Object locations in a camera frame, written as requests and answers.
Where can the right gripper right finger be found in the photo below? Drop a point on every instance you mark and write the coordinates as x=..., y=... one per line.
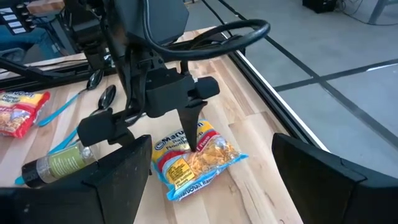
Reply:
x=326, y=193

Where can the green herb spice jar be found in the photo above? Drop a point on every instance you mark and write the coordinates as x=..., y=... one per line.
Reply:
x=62, y=161

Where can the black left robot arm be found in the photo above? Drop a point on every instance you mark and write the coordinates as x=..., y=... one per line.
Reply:
x=149, y=18

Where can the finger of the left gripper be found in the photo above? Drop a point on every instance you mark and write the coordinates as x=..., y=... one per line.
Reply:
x=190, y=127
x=124, y=139

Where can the yellow ramen packet blue edge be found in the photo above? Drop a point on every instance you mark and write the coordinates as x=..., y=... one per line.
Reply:
x=202, y=161

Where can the black box white labels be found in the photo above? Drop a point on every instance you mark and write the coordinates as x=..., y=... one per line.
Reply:
x=12, y=17

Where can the person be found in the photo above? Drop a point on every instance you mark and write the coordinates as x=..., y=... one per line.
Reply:
x=25, y=39

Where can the black floor box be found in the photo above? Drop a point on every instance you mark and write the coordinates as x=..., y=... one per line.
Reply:
x=320, y=5

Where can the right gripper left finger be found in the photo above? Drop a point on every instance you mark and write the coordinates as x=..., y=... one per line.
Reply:
x=93, y=202

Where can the red yellow ramen packet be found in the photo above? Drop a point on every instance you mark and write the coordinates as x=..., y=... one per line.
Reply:
x=18, y=115

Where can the grey metal leg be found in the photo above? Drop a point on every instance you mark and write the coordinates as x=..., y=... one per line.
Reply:
x=377, y=11

